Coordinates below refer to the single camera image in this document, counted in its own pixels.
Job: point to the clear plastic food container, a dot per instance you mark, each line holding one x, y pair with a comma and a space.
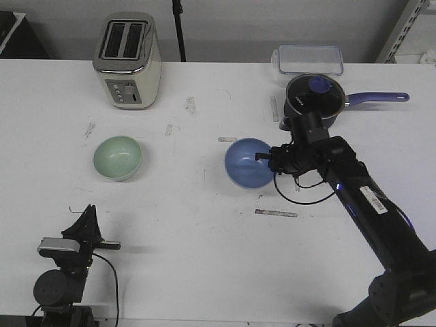
302, 59

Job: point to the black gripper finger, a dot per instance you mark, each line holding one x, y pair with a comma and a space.
259, 156
77, 229
95, 230

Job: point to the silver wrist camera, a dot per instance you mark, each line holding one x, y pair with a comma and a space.
58, 247
305, 129

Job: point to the white crumpled object on shelf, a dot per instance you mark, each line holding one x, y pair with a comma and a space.
429, 57

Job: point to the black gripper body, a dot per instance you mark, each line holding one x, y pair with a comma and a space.
82, 261
294, 160

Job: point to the glass pot lid blue knob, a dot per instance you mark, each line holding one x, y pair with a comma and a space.
314, 92

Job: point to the dark blue saucepan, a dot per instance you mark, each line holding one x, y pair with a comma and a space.
359, 98

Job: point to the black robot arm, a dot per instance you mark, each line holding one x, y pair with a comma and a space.
59, 291
406, 289

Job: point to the cream and chrome toaster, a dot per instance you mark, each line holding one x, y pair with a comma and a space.
127, 60

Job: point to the black tripod pole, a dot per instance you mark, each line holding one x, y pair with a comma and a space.
177, 10

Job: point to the green bowl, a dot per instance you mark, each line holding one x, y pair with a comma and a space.
117, 158

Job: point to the grey metal shelf upright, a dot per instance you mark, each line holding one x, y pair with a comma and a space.
401, 29

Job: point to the blue bowl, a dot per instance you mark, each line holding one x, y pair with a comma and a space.
241, 166

